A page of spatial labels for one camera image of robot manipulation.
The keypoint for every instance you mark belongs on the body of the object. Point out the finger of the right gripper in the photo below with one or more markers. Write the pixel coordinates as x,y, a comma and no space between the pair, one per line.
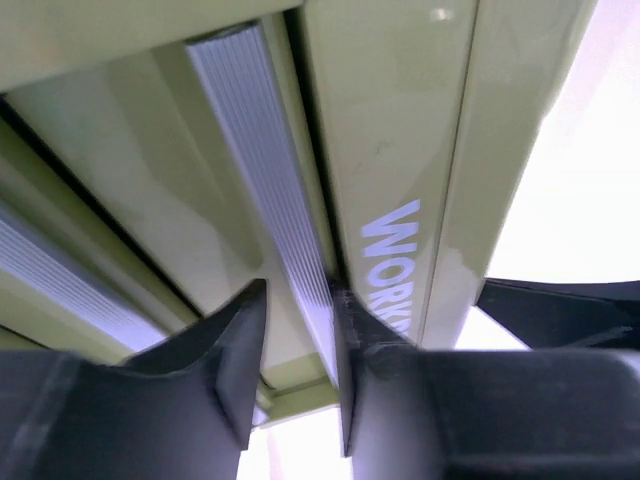
544,315

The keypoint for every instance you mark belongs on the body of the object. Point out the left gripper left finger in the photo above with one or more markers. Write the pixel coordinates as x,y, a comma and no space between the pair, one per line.
180,410

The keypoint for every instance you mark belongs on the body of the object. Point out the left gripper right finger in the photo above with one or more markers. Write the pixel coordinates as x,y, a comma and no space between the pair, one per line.
409,413

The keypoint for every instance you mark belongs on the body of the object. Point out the green metal drawer chest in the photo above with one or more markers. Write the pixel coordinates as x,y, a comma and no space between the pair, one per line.
421,114

